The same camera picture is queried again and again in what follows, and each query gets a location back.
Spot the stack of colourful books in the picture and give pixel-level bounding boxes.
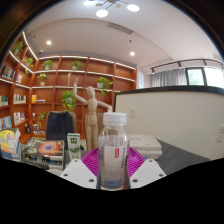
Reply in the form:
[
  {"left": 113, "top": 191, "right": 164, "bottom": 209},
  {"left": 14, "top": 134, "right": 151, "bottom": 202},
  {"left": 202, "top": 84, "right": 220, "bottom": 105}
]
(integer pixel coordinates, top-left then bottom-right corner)
[{"left": 0, "top": 127, "right": 22, "bottom": 160}]

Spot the dark office chair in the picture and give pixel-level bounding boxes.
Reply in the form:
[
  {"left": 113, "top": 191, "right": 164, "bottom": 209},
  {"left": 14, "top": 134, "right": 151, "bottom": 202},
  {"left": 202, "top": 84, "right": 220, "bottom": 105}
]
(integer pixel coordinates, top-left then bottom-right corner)
[{"left": 45, "top": 110, "right": 77, "bottom": 142}]

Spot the stack of white books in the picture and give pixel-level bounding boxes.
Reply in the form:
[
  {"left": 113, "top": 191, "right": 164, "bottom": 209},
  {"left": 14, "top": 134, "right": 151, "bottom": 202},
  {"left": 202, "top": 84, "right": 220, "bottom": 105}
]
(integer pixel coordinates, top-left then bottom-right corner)
[{"left": 128, "top": 134, "right": 163, "bottom": 160}]

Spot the wooden wall shelf unit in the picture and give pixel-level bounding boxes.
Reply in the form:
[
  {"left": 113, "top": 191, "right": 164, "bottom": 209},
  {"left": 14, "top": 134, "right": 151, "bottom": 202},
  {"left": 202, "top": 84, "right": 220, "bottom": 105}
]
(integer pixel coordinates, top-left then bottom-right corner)
[{"left": 0, "top": 31, "right": 138, "bottom": 141}]

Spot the black ceiling track rail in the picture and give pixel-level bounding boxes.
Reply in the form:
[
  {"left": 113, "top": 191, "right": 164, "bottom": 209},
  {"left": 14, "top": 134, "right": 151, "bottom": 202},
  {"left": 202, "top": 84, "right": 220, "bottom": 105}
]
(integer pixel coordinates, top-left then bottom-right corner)
[{"left": 149, "top": 58, "right": 224, "bottom": 75}]

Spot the green and white carton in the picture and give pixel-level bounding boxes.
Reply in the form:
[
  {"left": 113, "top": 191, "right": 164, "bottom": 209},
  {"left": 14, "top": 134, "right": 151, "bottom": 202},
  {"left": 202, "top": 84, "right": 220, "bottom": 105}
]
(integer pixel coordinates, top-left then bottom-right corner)
[{"left": 66, "top": 132, "right": 82, "bottom": 161}]

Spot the white wall socket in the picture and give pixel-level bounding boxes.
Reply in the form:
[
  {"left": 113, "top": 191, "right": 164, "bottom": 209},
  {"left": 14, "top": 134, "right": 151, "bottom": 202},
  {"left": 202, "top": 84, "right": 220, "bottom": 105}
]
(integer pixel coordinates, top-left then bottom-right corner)
[{"left": 215, "top": 124, "right": 224, "bottom": 143}]

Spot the clear plastic water bottle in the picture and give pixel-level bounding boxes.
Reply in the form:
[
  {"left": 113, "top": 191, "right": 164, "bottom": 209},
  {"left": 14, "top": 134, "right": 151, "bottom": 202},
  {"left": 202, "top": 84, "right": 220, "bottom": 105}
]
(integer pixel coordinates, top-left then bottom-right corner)
[{"left": 97, "top": 111, "right": 131, "bottom": 192}]

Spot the grey curtain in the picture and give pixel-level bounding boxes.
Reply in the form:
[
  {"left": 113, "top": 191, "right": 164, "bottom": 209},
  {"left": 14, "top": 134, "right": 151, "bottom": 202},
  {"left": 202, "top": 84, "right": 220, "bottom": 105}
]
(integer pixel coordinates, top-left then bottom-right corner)
[{"left": 149, "top": 68, "right": 188, "bottom": 88}]

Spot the window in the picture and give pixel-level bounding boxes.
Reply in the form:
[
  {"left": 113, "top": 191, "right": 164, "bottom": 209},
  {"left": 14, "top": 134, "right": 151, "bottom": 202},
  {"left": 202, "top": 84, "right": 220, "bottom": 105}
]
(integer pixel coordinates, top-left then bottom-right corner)
[{"left": 185, "top": 66, "right": 224, "bottom": 89}]

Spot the wooden artist mannequin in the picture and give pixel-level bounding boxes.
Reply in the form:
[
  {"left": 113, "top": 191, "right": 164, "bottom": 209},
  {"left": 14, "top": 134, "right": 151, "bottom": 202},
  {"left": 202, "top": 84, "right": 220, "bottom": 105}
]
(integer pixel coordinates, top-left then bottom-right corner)
[{"left": 72, "top": 77, "right": 114, "bottom": 151}]

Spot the branched ceiling lamp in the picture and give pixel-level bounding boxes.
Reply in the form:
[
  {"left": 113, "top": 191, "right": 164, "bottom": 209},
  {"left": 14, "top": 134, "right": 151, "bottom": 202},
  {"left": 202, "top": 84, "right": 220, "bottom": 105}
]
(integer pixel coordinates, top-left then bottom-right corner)
[{"left": 83, "top": 0, "right": 141, "bottom": 18}]

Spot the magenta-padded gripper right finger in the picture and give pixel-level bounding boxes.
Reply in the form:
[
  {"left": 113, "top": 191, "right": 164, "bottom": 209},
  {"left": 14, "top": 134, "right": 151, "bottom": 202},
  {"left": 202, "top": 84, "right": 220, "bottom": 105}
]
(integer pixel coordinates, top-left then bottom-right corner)
[{"left": 128, "top": 147, "right": 167, "bottom": 190}]

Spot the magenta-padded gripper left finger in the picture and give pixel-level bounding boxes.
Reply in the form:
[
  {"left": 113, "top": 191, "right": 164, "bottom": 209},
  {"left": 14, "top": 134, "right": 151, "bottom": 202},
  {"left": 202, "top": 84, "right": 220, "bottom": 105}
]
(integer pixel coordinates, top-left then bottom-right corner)
[{"left": 59, "top": 147, "right": 101, "bottom": 190}]

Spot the ceiling air vent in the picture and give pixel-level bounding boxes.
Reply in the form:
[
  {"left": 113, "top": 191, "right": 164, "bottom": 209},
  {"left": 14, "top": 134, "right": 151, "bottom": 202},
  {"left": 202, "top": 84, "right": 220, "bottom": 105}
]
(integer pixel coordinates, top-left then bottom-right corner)
[{"left": 106, "top": 21, "right": 134, "bottom": 35}]

